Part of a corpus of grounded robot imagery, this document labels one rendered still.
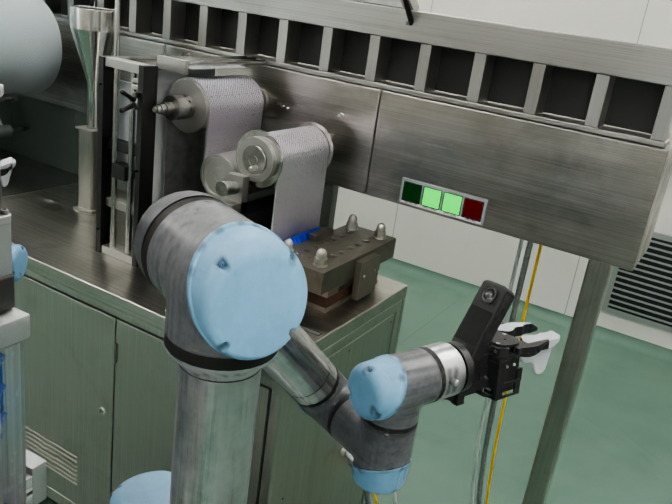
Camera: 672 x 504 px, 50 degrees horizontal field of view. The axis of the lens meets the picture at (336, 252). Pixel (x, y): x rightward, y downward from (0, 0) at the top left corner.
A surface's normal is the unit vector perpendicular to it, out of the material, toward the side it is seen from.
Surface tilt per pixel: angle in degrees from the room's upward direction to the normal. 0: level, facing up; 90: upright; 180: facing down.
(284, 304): 82
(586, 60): 90
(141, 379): 90
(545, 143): 90
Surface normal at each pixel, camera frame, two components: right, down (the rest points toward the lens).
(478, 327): -0.64, -0.40
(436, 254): -0.51, 0.23
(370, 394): -0.80, 0.11
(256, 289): 0.60, 0.22
